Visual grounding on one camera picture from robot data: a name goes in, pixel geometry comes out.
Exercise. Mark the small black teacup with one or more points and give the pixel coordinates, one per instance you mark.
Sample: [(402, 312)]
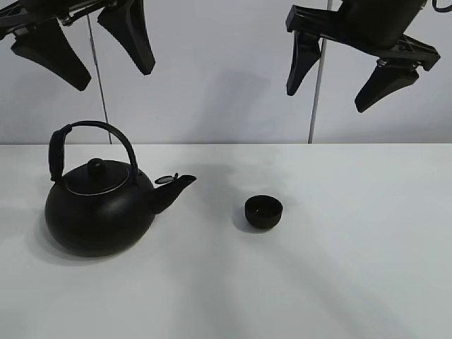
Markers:
[(263, 212)]

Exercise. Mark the grey metal right pole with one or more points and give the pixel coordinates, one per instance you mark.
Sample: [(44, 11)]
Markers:
[(317, 91)]

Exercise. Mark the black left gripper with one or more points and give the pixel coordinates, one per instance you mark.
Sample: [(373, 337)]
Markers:
[(40, 39)]

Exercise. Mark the thin dark left pole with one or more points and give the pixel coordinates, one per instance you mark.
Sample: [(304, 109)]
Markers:
[(97, 69)]

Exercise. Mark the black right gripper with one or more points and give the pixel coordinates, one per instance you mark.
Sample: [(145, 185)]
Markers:
[(373, 27)]

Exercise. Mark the black cast iron teapot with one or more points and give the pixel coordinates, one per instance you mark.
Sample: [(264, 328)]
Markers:
[(104, 207)]

